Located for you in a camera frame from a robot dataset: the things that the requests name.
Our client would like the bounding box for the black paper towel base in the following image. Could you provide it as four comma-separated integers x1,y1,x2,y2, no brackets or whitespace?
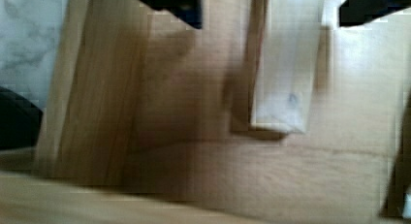
0,87,43,150

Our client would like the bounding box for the butter stick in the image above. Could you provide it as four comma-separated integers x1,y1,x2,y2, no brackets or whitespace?
249,0,325,134

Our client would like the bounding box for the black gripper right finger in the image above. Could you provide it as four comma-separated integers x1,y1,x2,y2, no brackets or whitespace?
338,0,411,27

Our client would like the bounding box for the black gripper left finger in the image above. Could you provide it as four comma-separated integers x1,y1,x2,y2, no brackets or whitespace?
140,0,203,29

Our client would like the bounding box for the wooden tray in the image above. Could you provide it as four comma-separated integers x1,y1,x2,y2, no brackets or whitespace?
33,0,410,224

